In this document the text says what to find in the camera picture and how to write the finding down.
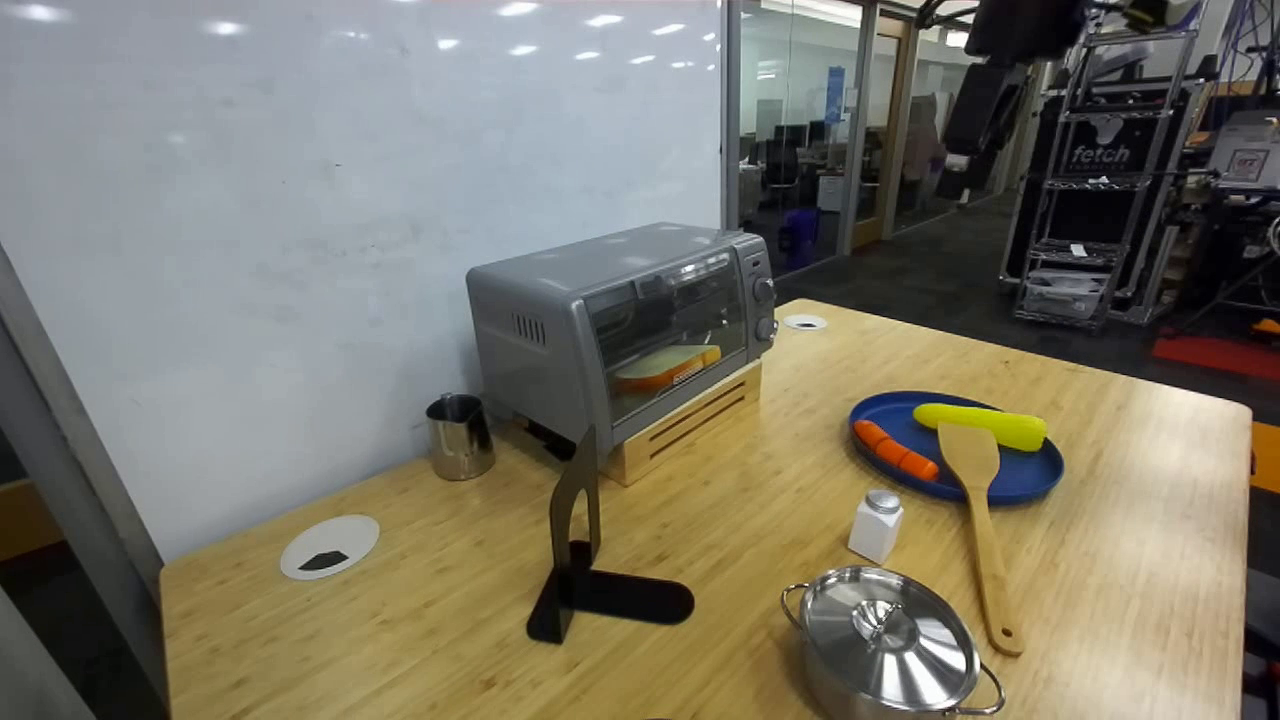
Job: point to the black equipment rack cart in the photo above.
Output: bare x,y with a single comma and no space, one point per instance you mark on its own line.
1090,226

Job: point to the silver toaster oven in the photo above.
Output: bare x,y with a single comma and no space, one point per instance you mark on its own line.
553,324

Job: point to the steel pot with lid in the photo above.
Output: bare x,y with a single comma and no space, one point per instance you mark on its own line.
880,647

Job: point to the orange toy carrot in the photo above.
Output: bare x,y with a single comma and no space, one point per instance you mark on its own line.
895,455

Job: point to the wooden slatted crate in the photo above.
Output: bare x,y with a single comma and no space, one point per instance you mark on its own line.
681,427

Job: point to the white near cable grommet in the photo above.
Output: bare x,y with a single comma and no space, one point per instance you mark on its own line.
329,547

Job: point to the white table cable grommet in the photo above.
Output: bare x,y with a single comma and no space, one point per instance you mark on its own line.
803,323

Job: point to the wooden spatula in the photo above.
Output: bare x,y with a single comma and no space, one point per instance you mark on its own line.
986,526

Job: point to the small steel cup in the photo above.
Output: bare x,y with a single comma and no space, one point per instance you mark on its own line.
459,439

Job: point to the white salt shaker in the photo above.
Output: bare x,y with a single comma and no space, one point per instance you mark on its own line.
879,526

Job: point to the blue round plate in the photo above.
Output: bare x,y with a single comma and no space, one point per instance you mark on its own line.
1019,480

